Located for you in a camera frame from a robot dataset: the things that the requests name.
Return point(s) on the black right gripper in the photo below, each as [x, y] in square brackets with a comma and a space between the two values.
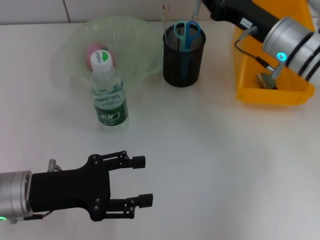
[240, 12]

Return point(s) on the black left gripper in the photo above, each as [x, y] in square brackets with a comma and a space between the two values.
[70, 187]

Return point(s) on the silver ballpoint pen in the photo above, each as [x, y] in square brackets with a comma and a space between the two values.
[195, 11]

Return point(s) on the green plastic wrapper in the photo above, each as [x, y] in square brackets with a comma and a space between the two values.
[265, 80]

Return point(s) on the clear plastic ruler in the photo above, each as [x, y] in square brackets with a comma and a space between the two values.
[164, 25]

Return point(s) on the clear green-label water bottle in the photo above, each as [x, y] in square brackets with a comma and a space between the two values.
[110, 100]

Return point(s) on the pink toy peach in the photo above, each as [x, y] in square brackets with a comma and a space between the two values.
[87, 56]

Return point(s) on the black mesh pen holder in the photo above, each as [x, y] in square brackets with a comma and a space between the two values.
[175, 70]

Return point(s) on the translucent green fruit plate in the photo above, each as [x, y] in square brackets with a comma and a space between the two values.
[140, 57]

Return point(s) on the yellow plastic bin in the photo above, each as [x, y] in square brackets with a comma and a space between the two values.
[250, 82]

